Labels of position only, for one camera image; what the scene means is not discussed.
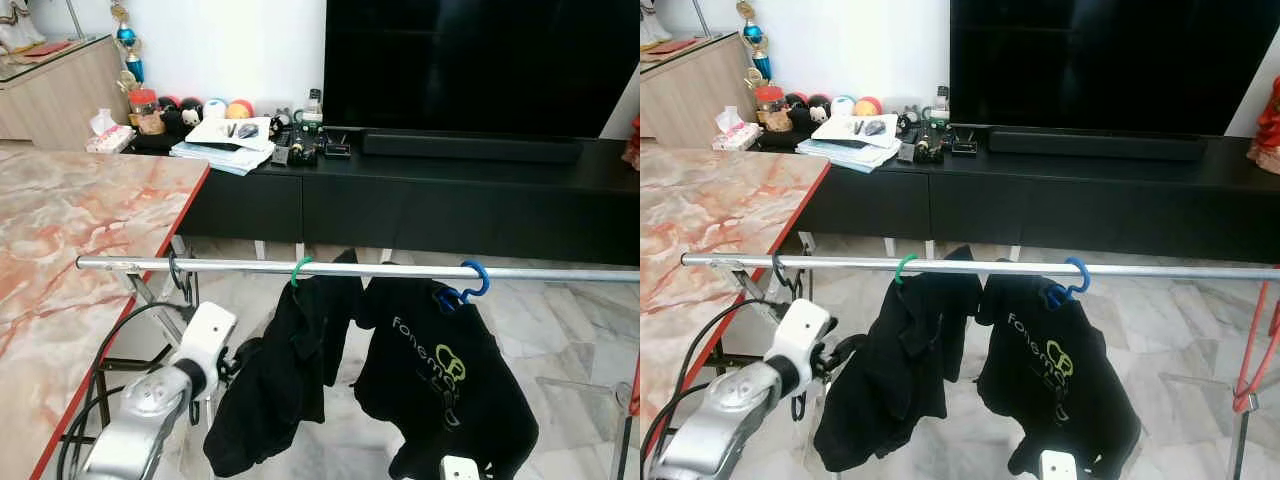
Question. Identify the black Fonemat logo shirt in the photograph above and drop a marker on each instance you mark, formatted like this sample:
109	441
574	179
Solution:
420	400
1040	400

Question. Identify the white figurine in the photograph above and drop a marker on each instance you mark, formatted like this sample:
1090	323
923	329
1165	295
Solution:
15	30
652	25

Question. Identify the clear bottle with green label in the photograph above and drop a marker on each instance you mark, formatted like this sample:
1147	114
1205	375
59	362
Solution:
940	107
313	110

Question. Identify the red-lidded jar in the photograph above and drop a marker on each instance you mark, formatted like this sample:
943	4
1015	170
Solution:
771	108
145	110

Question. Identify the blue and gold trophy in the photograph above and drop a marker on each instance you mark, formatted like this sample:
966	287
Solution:
753	33
126	38

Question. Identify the black TV cabinet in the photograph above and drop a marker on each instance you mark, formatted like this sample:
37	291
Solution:
1080	210
450	210

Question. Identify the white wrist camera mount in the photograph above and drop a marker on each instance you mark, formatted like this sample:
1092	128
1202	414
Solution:
210	335
805	330
1058	468
460	470

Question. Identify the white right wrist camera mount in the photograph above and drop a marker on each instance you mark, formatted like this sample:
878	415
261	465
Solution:
460	470
1058	468

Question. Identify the stack of white papers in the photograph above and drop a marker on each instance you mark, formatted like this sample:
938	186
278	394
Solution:
215	155
840	152

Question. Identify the red and black plush toy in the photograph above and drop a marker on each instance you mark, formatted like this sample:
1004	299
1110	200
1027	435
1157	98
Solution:
170	112
191	112
796	108
818	108

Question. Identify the blue plastic hanger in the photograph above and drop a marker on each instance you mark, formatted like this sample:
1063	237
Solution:
486	280
1086	277

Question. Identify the silver clothes rack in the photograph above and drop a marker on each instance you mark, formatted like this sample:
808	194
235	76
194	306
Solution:
1000	267
400	271

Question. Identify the red book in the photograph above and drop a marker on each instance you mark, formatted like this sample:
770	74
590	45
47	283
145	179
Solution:
48	48
675	45

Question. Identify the black television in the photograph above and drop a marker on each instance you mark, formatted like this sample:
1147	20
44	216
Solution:
480	60
1100	60

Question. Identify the wooden sideboard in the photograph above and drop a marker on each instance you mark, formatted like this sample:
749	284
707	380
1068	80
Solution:
690	95
60	95

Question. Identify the black soundbar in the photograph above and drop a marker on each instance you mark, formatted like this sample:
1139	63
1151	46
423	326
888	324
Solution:
1095	144
470	147

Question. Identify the green plastic hanger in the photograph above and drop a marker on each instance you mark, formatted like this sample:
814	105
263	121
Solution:
901	266
297	268

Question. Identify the orange ball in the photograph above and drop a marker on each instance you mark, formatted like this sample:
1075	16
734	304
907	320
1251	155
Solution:
240	109
867	106

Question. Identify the black polo shirt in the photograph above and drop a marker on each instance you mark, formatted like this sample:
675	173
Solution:
890	380
280	380

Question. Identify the pink tissue pack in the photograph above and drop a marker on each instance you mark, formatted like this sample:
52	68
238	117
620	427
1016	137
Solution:
110	140
735	138

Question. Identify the grey computer mouse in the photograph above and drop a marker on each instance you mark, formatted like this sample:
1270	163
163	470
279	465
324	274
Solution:
247	131
874	128

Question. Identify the black desk device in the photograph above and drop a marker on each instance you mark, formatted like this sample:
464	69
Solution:
964	148
336	150

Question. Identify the marble-top folding table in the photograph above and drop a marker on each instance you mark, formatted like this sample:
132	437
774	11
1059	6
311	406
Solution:
80	250
710	220

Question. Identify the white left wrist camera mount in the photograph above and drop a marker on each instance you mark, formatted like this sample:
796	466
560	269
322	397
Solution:
210	335
805	330

